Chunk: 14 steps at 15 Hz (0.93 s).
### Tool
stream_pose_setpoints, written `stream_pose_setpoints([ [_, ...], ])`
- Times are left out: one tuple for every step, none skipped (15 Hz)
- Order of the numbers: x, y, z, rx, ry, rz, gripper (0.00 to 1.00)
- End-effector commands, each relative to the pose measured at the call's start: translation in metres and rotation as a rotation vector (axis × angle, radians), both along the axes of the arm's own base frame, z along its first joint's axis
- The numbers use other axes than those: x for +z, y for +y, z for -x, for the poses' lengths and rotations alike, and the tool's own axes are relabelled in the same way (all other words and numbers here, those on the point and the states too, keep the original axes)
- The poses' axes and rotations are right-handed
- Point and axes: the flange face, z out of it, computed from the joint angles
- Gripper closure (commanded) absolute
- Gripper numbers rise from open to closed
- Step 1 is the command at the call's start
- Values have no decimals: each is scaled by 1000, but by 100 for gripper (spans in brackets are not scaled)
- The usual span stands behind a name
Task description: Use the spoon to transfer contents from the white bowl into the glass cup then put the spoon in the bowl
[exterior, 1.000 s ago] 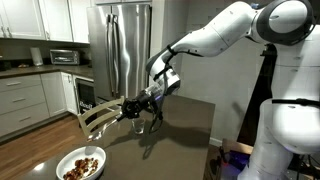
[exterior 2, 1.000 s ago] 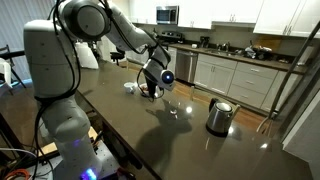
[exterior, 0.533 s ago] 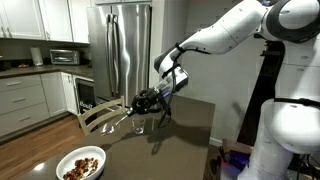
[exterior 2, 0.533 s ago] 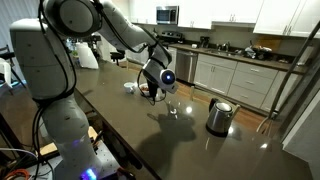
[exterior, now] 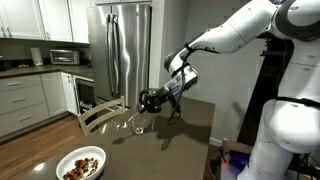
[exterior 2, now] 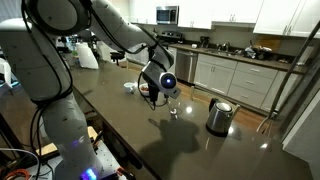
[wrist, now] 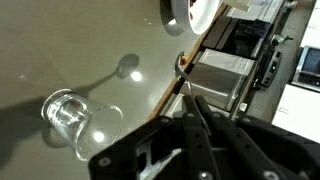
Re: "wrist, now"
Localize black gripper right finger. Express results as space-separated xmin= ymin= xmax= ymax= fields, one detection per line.
xmin=195 ymin=95 xmax=320 ymax=180

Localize clear glass cup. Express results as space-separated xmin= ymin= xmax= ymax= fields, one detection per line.
xmin=40 ymin=88 xmax=125 ymax=162

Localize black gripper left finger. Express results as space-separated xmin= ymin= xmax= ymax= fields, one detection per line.
xmin=88 ymin=95 xmax=222 ymax=180

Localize mixed nuts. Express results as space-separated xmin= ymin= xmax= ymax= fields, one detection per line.
xmin=187 ymin=0 xmax=198 ymax=20

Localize metal spoon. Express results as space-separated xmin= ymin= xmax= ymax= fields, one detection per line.
xmin=173 ymin=50 xmax=195 ymax=98

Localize white lower cabinets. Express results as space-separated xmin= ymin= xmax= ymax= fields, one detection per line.
xmin=229 ymin=0 xmax=288 ymax=22

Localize white bowl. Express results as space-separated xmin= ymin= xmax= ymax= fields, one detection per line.
xmin=170 ymin=0 xmax=223 ymax=36

